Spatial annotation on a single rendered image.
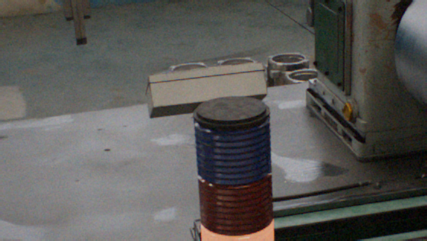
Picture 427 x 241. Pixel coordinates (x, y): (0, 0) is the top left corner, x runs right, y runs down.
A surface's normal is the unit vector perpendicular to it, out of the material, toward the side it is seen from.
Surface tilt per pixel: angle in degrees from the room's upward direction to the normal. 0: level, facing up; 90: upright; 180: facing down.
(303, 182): 0
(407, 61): 88
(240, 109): 0
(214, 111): 0
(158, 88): 58
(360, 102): 89
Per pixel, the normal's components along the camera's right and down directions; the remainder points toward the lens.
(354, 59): -0.97, 0.12
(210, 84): 0.17, -0.18
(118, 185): -0.04, -0.92
